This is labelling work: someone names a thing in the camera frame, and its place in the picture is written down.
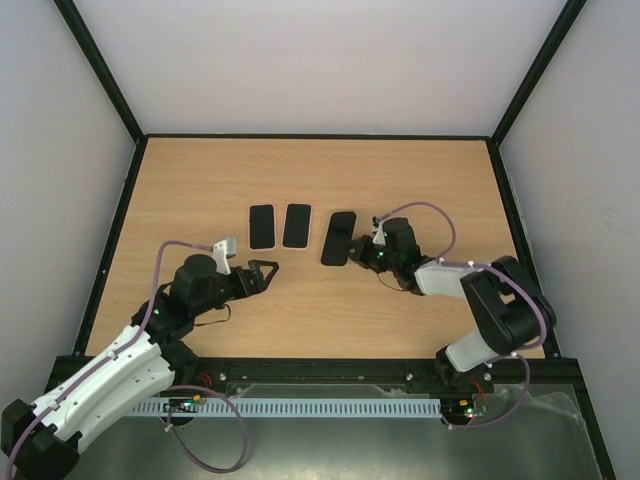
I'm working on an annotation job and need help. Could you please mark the pink phone case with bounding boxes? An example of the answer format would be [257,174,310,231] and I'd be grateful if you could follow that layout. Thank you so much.
[247,203,279,251]
[280,202,314,250]

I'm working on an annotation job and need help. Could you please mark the black phone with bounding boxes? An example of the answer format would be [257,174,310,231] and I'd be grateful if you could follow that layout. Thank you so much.
[281,203,312,248]
[248,204,277,250]

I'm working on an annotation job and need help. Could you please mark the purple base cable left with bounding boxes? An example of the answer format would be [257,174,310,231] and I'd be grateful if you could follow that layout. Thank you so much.
[162,383,250,472]

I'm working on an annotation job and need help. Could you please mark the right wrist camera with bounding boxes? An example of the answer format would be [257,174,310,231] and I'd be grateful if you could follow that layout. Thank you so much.
[372,214,388,246]

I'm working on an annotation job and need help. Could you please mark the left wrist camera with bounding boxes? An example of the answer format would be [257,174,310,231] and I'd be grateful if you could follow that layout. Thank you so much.
[212,236,237,275]

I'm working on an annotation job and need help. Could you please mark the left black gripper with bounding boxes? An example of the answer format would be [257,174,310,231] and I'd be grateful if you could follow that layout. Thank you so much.
[191,260,278,317]

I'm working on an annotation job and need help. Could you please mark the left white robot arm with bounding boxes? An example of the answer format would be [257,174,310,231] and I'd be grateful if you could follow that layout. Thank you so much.
[1,254,279,479]

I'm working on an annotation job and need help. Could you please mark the purple phone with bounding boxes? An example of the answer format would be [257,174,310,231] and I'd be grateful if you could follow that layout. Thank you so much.
[321,212,356,266]

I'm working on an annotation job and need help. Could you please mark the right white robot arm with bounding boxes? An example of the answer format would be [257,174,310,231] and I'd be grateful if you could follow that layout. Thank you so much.
[346,218,557,392]

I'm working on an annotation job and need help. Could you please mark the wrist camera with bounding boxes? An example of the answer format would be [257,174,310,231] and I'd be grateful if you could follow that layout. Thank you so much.
[372,214,388,246]
[212,236,237,275]

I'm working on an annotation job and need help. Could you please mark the white slotted cable duct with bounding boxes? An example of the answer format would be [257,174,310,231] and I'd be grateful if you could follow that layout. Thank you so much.
[127,398,441,419]

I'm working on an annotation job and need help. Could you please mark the black phone case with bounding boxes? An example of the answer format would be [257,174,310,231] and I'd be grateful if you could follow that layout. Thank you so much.
[319,211,358,268]

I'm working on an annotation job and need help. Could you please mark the black aluminium frame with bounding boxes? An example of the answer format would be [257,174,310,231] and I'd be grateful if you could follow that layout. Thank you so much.
[0,0,640,480]

